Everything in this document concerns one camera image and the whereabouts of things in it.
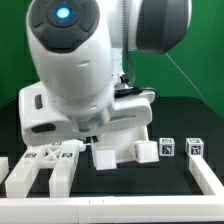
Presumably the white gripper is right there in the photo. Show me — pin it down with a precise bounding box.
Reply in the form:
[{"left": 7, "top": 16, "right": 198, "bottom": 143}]
[{"left": 19, "top": 82, "right": 156, "bottom": 146}]

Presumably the white chair back frame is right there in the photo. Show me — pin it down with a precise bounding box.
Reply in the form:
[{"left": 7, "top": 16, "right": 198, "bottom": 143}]
[{"left": 4, "top": 140, "right": 87, "bottom": 199}]

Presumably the white chair seat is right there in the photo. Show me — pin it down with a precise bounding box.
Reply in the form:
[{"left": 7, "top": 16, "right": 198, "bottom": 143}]
[{"left": 96, "top": 126, "right": 149, "bottom": 163}]

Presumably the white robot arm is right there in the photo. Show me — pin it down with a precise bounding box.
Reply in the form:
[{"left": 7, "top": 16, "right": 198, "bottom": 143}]
[{"left": 19, "top": 0, "right": 192, "bottom": 146}]

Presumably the white U-shaped fixture wall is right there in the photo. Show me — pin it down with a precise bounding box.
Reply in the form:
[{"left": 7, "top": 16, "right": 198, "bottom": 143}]
[{"left": 0, "top": 156, "right": 224, "bottom": 224}]

